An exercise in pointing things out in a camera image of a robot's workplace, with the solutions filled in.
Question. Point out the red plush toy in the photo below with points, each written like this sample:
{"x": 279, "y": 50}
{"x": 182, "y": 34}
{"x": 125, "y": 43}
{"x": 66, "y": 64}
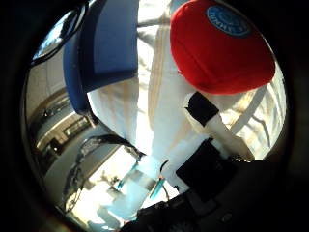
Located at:
{"x": 219, "y": 54}

